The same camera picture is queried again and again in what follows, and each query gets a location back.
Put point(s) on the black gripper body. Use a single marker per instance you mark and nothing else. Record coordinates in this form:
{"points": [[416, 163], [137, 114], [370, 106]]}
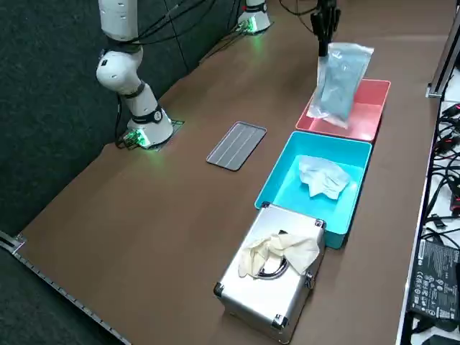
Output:
{"points": [[327, 7]]}

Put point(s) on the white used mask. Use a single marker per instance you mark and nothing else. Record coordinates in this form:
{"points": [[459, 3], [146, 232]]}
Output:
{"points": [[323, 178]]}

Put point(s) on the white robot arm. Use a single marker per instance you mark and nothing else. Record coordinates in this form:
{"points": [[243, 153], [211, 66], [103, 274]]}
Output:
{"points": [[118, 72], [257, 12]]}

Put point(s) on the pink plastic box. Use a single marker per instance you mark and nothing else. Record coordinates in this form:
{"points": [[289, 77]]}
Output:
{"points": [[363, 118]]}

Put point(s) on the blue plastic box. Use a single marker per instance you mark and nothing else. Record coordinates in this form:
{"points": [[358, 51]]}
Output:
{"points": [[284, 179]]}

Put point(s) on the small ribbed metal tray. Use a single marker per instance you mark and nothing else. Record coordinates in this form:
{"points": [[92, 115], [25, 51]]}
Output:
{"points": [[237, 145]]}

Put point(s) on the cream rubber glove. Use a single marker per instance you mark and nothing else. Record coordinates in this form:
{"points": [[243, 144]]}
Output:
{"points": [[284, 251]]}

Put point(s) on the aluminium carrying case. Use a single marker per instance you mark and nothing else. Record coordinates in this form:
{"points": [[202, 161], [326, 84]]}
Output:
{"points": [[266, 298]]}

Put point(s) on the black labelled power adapter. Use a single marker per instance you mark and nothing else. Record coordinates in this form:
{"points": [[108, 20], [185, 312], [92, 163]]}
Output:
{"points": [[435, 280]]}

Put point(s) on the aluminium camera post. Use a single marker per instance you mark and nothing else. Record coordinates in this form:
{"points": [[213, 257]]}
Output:
{"points": [[443, 46]]}

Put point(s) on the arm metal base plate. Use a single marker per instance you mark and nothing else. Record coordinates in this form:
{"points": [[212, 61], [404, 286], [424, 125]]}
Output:
{"points": [[176, 124]]}

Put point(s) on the aluminium frame rail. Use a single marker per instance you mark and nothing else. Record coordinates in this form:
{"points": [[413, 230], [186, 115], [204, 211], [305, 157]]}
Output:
{"points": [[54, 278]]}

